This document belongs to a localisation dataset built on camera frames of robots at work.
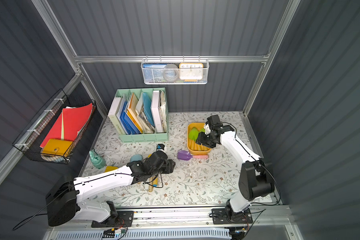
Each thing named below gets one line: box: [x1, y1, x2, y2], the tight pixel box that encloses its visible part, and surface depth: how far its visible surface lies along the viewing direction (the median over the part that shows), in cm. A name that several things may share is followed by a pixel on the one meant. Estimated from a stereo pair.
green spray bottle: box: [89, 150, 107, 169], surface depth 89 cm
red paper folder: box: [40, 103, 93, 148], surface depth 76 cm
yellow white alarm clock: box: [179, 62, 204, 82], surface depth 90 cm
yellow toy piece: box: [105, 166, 119, 173], surface depth 94 cm
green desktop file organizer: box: [108, 87, 169, 143], surface depth 97 cm
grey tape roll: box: [163, 63, 179, 82], surface depth 89 cm
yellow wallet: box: [41, 138, 74, 156], surface depth 65 cm
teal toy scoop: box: [130, 154, 143, 163], surface depth 98 cm
